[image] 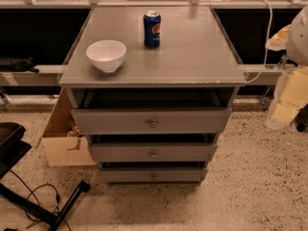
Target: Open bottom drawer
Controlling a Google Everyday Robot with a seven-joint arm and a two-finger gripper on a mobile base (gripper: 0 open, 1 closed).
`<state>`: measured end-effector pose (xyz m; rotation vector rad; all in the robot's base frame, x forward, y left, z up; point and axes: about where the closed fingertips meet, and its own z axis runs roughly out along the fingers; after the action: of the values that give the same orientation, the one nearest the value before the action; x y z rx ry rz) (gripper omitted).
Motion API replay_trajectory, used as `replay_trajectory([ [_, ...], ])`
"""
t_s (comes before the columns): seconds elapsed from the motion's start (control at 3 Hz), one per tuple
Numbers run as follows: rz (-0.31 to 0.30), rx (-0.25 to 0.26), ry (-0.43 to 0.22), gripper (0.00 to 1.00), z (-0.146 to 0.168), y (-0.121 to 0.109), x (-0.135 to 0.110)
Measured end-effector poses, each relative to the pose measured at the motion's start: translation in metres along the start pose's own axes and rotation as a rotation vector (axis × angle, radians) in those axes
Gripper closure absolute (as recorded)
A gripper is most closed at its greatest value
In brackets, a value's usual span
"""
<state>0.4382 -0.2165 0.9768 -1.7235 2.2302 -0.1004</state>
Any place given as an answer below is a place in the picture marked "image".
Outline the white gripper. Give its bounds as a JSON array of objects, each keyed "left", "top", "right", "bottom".
[{"left": 265, "top": 24, "right": 308, "bottom": 130}]

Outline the grey bottom drawer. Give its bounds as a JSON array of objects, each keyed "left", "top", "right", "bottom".
[{"left": 100, "top": 168, "right": 208, "bottom": 183}]

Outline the grey drawer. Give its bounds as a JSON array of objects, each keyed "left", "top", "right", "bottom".
[
  {"left": 71, "top": 108, "right": 231, "bottom": 135},
  {"left": 90, "top": 143, "right": 217, "bottom": 163},
  {"left": 100, "top": 168, "right": 208, "bottom": 183}
]

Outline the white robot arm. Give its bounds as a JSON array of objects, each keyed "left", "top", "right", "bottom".
[{"left": 265, "top": 6, "right": 308, "bottom": 130}]

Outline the grey top drawer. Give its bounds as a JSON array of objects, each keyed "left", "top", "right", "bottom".
[{"left": 71, "top": 108, "right": 231, "bottom": 135}]

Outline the grey drawer cabinet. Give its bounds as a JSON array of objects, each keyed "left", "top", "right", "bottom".
[{"left": 60, "top": 7, "right": 244, "bottom": 183}]

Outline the grey middle drawer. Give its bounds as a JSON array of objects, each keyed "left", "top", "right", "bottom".
[{"left": 90, "top": 143, "right": 217, "bottom": 163}]

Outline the blue Pepsi can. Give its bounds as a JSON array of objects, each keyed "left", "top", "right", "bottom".
[{"left": 143, "top": 11, "right": 161, "bottom": 48}]

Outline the white bowl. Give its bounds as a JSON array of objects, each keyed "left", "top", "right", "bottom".
[{"left": 86, "top": 40, "right": 126, "bottom": 73}]

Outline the brown cardboard box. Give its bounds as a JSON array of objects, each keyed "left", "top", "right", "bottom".
[{"left": 41, "top": 89, "right": 95, "bottom": 167}]

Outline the black stand base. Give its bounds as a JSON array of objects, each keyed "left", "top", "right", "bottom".
[{"left": 0, "top": 122, "right": 90, "bottom": 231}]

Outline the metal rail frame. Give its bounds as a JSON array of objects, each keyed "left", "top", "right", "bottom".
[{"left": 1, "top": 0, "right": 307, "bottom": 107}]

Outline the white hanging cable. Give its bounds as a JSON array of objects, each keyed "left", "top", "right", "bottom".
[{"left": 245, "top": 0, "right": 274, "bottom": 84}]

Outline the black floor cable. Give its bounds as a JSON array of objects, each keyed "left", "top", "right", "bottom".
[{"left": 7, "top": 168, "right": 73, "bottom": 231}]

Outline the black cloth on rail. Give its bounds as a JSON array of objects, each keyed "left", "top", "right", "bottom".
[{"left": 0, "top": 57, "right": 39, "bottom": 73}]

